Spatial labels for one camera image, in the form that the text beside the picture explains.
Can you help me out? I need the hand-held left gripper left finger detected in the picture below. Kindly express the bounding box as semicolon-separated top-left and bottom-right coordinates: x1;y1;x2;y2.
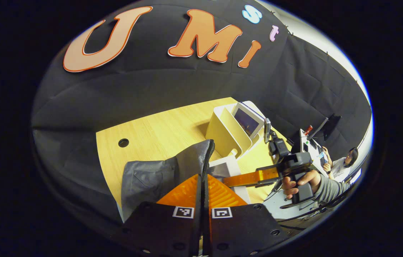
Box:
114;174;202;257

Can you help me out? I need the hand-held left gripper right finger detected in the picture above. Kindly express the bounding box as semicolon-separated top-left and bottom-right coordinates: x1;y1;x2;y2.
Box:
201;174;289;257

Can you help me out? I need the white bookshelf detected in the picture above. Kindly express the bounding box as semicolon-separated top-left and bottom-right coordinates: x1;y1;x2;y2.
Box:
205;102;277;159

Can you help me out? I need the grey schoolbag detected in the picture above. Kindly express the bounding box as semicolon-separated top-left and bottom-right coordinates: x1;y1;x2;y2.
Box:
121;139;231;222

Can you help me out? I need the blue spine book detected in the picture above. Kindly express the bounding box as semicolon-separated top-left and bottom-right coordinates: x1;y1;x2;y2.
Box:
231;102;266;140

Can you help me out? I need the black monitor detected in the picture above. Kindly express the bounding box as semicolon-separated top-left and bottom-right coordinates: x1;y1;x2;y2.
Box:
310;114;342;141

